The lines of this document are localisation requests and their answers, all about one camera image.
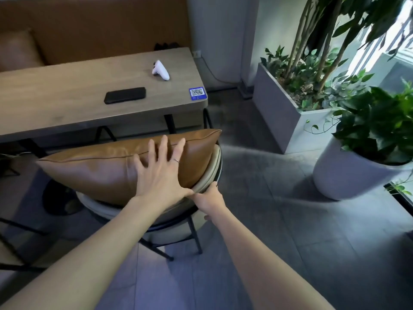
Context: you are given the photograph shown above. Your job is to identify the brown leather pillow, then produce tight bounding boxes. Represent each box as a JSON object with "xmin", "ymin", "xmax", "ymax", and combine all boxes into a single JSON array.
[{"xmin": 35, "ymin": 128, "xmax": 222, "ymax": 207}]

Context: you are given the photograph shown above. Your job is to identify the grey rectangular planter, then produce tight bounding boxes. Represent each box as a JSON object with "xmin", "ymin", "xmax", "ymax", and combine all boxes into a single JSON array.
[{"xmin": 252, "ymin": 63, "xmax": 343, "ymax": 155}]

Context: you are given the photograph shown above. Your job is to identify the person's right hand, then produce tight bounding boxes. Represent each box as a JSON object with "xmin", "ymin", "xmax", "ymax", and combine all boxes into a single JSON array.
[{"xmin": 190, "ymin": 181, "xmax": 228, "ymax": 222}]

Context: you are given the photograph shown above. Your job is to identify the black round base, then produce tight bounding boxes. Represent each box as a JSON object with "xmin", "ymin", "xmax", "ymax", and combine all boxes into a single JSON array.
[{"xmin": 43, "ymin": 179, "xmax": 82, "ymax": 217}]

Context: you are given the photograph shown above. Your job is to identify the tall green tree plant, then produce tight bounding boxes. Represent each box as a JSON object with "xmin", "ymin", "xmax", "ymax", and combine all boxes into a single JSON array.
[{"xmin": 260, "ymin": 0, "xmax": 413, "ymax": 111}]

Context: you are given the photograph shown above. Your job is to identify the person's right forearm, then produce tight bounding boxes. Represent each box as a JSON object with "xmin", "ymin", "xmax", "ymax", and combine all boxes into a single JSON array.
[{"xmin": 206, "ymin": 206, "xmax": 327, "ymax": 310}]

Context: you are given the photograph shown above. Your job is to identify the black smartphone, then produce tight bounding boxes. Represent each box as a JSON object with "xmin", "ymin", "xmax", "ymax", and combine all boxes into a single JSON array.
[{"xmin": 103, "ymin": 87, "xmax": 146, "ymax": 105}]

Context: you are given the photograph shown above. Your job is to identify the window with white frame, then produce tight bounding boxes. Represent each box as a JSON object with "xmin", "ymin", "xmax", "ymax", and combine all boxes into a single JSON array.
[{"xmin": 350, "ymin": 0, "xmax": 413, "ymax": 95}]

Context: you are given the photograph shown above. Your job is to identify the brown leather bench sofa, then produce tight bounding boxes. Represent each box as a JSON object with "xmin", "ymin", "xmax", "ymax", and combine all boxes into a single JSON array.
[{"xmin": 0, "ymin": 0, "xmax": 193, "ymax": 73}]

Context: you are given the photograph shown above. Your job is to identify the wooden table with black legs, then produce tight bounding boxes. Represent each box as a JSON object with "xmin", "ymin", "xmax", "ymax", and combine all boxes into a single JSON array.
[{"xmin": 0, "ymin": 46, "xmax": 213, "ymax": 158}]

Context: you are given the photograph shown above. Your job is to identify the brown leather sofa cushion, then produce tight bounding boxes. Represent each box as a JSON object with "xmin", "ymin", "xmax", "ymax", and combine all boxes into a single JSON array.
[{"xmin": 0, "ymin": 28, "xmax": 45, "ymax": 73}]

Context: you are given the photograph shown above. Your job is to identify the black metal chair frame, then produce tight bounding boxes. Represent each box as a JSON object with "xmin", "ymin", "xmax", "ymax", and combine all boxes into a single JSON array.
[{"xmin": 0, "ymin": 216, "xmax": 49, "ymax": 273}]

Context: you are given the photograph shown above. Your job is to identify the beige chair with black legs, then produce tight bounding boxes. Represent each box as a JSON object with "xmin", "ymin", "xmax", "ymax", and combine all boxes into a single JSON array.
[{"xmin": 76, "ymin": 143, "xmax": 223, "ymax": 262}]

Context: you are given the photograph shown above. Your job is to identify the person's left forearm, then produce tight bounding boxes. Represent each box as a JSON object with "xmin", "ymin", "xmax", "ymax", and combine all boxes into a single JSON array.
[{"xmin": 0, "ymin": 198, "xmax": 162, "ymax": 310}]

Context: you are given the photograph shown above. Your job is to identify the green leafy potted plant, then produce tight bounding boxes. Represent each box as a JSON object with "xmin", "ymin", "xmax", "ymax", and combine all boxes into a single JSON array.
[{"xmin": 304, "ymin": 77, "xmax": 413, "ymax": 166}]

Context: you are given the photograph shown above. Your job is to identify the white round plant pot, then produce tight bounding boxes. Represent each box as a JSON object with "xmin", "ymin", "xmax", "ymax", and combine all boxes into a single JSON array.
[{"xmin": 312, "ymin": 135, "xmax": 413, "ymax": 201}]

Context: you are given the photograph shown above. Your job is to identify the grey power cable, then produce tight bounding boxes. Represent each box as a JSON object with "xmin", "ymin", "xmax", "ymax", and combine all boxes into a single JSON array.
[{"xmin": 201, "ymin": 57, "xmax": 254, "ymax": 94}]

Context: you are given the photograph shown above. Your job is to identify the person's left hand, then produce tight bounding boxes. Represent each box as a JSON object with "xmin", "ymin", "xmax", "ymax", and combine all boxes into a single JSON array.
[{"xmin": 134, "ymin": 135, "xmax": 195, "ymax": 220}]

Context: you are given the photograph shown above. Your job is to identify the white game controller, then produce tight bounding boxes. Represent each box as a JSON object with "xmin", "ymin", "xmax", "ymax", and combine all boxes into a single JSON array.
[{"xmin": 152, "ymin": 60, "xmax": 170, "ymax": 82}]

